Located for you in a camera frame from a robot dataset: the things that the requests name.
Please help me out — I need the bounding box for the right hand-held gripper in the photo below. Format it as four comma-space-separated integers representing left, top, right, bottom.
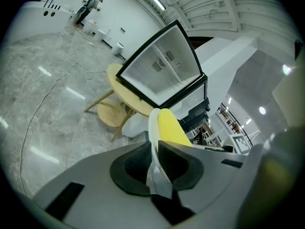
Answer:
223, 134, 253, 155

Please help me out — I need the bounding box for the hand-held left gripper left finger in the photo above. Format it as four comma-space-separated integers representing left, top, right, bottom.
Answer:
33, 141, 172, 229

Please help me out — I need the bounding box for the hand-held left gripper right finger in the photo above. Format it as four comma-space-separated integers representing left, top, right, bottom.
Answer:
158, 140, 251, 229

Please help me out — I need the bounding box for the yellow corn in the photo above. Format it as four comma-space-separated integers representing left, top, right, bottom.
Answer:
158, 108, 194, 148

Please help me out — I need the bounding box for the white round plate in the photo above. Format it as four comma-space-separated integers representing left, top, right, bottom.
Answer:
147, 108, 172, 176

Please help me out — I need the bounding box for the black mini fridge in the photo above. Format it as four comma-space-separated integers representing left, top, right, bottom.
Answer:
115, 20, 212, 126

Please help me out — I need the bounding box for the black metal shelf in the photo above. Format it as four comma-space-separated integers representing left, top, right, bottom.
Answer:
218, 103, 253, 146

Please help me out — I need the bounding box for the white foam block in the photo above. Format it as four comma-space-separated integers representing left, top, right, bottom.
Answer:
122, 113, 150, 138

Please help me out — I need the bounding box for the small round wooden stool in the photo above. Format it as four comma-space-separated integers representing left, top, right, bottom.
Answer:
97, 98, 127, 128

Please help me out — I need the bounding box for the round wooden table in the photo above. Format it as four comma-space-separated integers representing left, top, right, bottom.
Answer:
84, 63, 158, 143

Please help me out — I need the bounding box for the white rectangular bathtub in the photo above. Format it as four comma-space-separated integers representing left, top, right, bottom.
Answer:
9, 0, 72, 40

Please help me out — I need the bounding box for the black bathtub faucet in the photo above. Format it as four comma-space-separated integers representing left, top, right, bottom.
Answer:
42, 0, 61, 10

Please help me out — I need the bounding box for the long white floor cable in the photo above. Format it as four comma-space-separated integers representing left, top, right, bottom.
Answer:
19, 53, 83, 193

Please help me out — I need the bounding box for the looped white floor cable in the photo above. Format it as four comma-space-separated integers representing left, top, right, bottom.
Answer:
70, 53, 107, 80

